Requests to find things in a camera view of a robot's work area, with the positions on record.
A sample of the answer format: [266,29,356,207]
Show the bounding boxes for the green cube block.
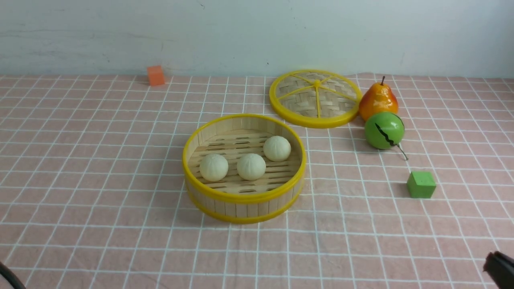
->
[406,171,436,199]

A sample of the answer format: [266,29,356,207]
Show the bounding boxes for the orange cube block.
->
[147,65,166,87]

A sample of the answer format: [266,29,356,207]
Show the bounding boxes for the pink checkered tablecloth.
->
[0,75,514,289]

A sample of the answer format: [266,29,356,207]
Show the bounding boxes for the green toy watermelon ball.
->
[365,111,409,161]

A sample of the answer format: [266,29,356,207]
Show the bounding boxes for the orange yellow toy pear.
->
[359,75,399,121]

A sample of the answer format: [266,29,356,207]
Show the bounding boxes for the bamboo steamer tray yellow rim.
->
[182,114,307,224]

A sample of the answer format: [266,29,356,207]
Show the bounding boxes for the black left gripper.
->
[0,262,26,289]

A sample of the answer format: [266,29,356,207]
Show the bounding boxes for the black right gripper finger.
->
[483,251,514,289]

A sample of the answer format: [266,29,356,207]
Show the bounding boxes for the woven bamboo steamer lid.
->
[269,69,362,129]

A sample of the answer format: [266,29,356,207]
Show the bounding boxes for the white bun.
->
[199,154,229,182]
[237,153,266,181]
[263,136,292,162]

